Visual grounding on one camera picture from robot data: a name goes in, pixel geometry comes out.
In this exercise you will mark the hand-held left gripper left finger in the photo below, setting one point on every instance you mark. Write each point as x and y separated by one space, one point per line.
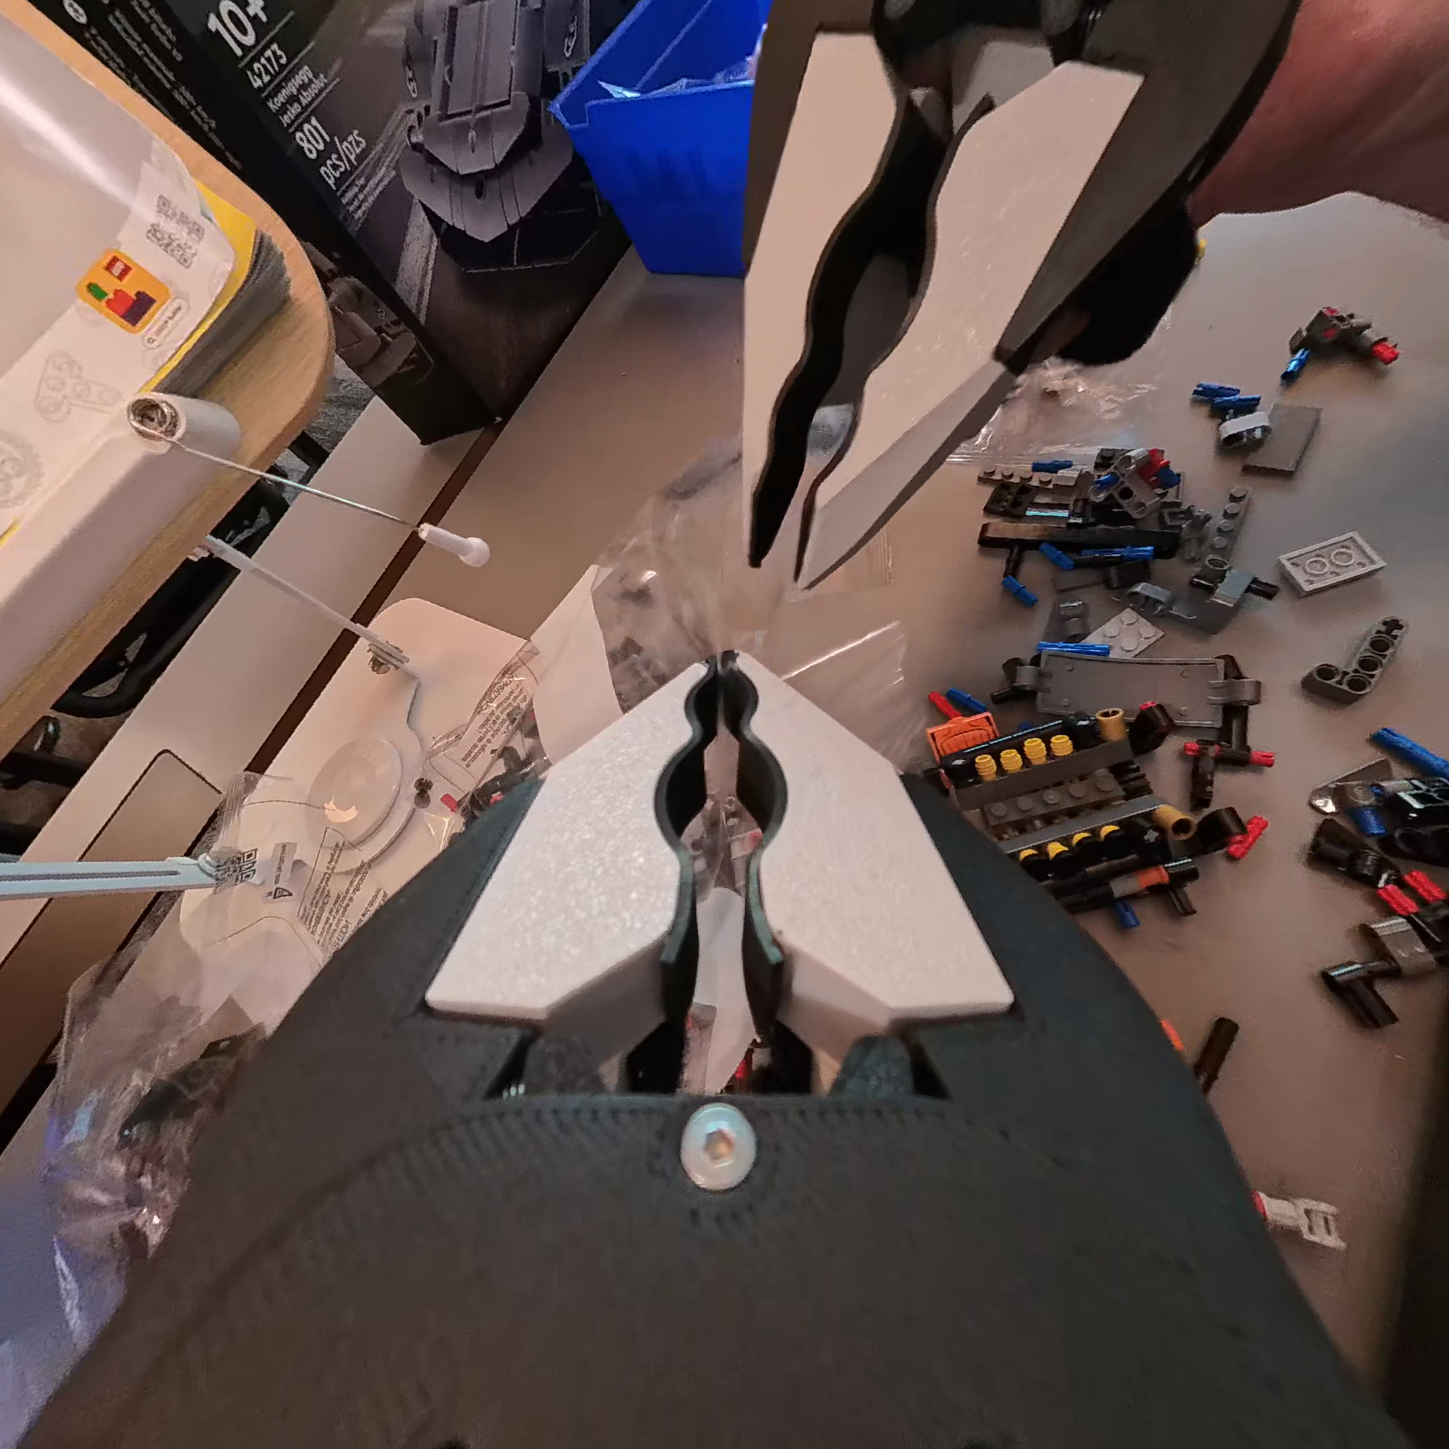
567 907

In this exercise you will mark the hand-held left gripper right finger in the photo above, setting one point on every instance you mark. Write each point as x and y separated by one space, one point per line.
883 907

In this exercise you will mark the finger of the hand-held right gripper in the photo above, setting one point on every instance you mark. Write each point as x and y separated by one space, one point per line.
996 246
805 170

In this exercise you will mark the partly built lego engine block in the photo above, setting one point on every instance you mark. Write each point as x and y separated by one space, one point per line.
1054 790

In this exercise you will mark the clear bags of parts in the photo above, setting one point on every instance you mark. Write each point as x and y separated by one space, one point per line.
582 644

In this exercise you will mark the pile of lego pieces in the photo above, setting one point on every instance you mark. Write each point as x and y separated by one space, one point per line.
1353 664

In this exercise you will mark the person's right forearm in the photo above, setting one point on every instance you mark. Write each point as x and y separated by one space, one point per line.
1336 100

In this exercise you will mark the dark grey lego panel assembly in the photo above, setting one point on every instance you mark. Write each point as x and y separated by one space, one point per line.
1133 675

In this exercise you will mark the black lego set box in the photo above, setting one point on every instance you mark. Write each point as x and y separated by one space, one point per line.
372 226

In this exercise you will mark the grey red lego axle assembly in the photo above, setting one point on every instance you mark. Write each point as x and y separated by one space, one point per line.
1290 1213

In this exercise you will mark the lego instruction booklet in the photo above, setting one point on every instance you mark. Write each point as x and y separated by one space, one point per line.
93 226

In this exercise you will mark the blue plastic bin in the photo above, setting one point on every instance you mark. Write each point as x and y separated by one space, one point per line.
657 182

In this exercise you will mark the clear bag with warning print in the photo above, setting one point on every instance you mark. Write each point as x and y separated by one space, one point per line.
329 907

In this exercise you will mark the clear bag of dark parts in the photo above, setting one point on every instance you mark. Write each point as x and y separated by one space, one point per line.
170 1098

